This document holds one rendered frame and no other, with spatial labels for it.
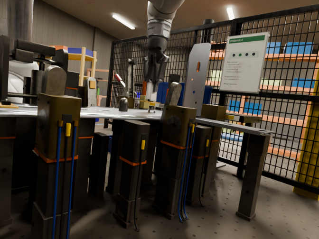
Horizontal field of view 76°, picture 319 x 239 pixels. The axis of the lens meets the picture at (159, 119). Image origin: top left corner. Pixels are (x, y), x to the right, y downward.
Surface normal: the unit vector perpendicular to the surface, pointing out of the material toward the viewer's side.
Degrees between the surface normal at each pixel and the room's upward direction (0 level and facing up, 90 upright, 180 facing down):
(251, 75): 90
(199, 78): 90
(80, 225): 0
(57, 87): 102
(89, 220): 0
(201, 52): 90
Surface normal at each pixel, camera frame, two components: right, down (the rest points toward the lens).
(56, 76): 0.66, 0.36
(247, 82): -0.70, -0.01
